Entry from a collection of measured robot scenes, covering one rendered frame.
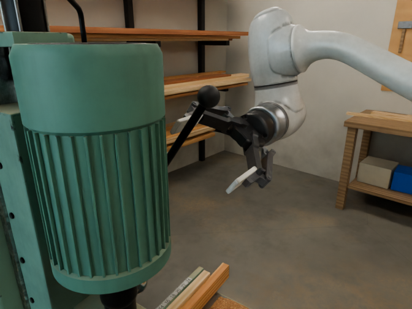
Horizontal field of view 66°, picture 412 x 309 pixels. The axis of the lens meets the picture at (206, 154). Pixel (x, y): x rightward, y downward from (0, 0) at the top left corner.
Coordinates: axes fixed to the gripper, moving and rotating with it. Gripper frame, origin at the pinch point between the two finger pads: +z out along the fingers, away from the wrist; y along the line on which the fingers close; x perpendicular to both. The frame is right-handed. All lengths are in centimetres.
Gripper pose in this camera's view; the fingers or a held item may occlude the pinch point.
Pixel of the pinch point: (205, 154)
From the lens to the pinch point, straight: 51.7
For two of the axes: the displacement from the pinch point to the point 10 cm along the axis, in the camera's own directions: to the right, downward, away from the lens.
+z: -5.5, 2.8, -7.8
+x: 4.9, -6.5, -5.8
